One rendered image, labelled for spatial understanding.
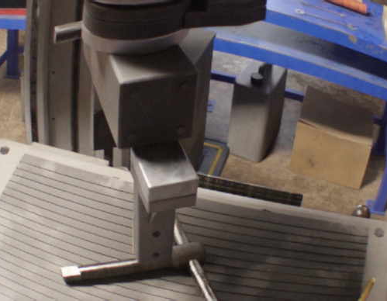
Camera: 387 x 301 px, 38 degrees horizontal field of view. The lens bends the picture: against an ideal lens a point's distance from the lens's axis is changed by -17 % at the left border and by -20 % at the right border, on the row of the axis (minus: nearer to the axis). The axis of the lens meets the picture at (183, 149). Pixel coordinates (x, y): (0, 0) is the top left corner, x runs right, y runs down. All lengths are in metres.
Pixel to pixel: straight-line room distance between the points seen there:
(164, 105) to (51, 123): 1.49
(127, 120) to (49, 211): 0.28
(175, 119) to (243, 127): 2.36
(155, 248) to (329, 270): 0.23
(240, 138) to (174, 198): 2.41
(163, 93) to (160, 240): 0.12
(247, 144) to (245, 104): 0.20
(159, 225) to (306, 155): 2.35
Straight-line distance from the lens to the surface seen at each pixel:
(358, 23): 2.40
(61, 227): 0.64
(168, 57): 0.40
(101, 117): 0.54
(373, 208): 2.78
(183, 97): 0.39
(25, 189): 0.68
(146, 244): 0.46
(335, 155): 2.75
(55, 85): 1.79
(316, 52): 2.41
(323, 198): 2.75
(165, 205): 0.39
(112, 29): 0.39
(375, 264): 0.65
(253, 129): 2.75
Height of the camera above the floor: 1.80
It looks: 39 degrees down
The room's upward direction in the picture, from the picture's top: 5 degrees clockwise
